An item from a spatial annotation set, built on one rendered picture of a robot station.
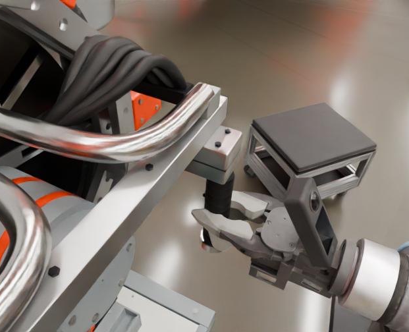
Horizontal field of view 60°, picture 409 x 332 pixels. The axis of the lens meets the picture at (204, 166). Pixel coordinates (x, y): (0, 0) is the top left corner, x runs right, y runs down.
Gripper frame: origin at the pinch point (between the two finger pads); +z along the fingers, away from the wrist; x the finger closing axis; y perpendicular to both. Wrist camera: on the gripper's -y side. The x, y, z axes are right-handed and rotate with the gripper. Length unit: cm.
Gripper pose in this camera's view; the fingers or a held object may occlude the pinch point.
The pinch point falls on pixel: (206, 201)
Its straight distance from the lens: 49.7
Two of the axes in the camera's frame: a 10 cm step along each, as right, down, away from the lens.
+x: 4.4, -5.9, 6.7
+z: -9.0, -3.3, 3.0
